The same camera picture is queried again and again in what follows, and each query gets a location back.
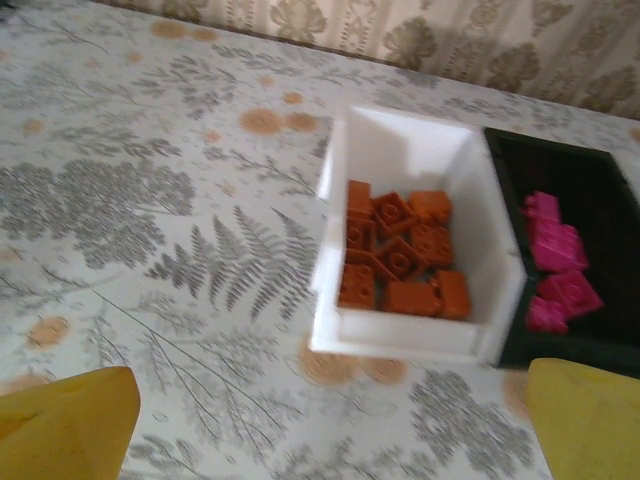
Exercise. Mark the black plastic container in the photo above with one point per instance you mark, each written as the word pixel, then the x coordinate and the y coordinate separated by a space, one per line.
pixel 600 200

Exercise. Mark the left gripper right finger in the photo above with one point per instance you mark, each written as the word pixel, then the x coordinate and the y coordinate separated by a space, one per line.
pixel 590 425

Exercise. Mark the white plastic container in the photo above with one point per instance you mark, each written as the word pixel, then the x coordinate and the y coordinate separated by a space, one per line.
pixel 400 145

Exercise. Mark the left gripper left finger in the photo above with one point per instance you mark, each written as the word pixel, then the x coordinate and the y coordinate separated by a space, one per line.
pixel 60 430

